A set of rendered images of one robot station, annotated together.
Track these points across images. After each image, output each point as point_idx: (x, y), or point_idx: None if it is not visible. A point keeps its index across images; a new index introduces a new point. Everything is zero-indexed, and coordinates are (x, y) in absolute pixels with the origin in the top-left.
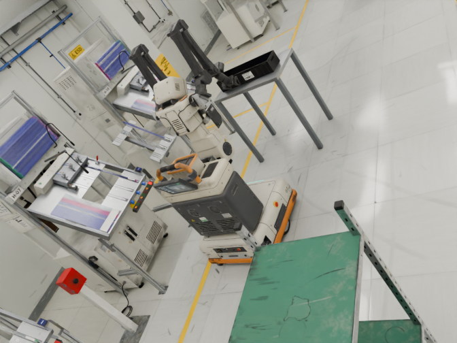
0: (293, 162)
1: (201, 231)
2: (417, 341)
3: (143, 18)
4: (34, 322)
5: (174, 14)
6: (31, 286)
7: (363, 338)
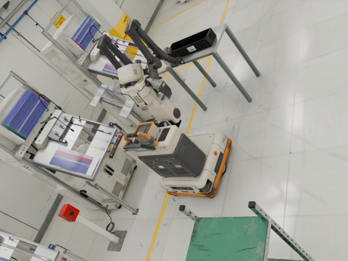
0: (229, 113)
1: (160, 173)
2: None
3: None
4: (45, 246)
5: None
6: (41, 204)
7: None
